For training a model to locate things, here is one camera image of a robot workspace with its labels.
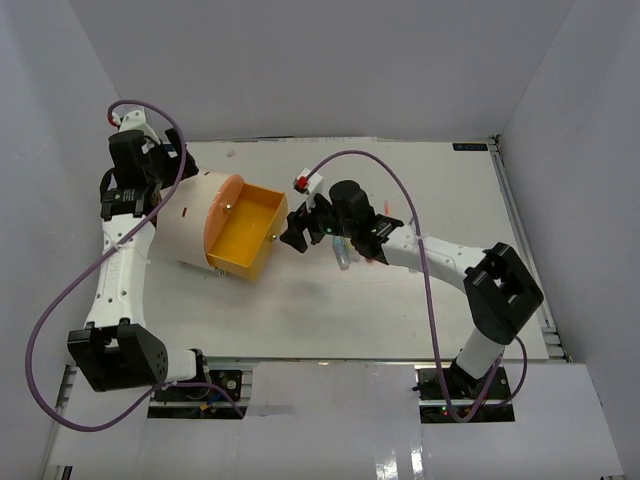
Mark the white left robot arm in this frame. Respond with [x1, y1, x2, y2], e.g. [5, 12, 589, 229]
[67, 128, 212, 399]

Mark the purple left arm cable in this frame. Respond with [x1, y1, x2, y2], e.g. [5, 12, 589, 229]
[24, 100, 246, 432]

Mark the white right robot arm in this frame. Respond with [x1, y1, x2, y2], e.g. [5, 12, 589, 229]
[280, 173, 543, 399]

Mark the orange top drawer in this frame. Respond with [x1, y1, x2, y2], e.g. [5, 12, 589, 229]
[203, 171, 245, 253]

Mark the light blue highlighter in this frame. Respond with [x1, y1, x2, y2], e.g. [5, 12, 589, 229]
[331, 236, 350, 271]

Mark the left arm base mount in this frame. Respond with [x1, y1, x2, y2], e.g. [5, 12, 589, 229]
[147, 368, 251, 420]

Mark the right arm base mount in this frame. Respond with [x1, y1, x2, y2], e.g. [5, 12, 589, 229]
[413, 367, 516, 425]

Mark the yellow drawer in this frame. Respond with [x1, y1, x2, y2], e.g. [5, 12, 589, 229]
[205, 183, 288, 282]

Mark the cream cylindrical drawer organizer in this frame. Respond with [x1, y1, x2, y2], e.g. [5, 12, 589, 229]
[154, 169, 213, 269]

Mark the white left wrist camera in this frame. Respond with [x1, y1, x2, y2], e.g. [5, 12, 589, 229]
[107, 108, 149, 132]

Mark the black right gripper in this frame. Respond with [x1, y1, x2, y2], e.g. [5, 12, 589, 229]
[281, 188, 356, 253]

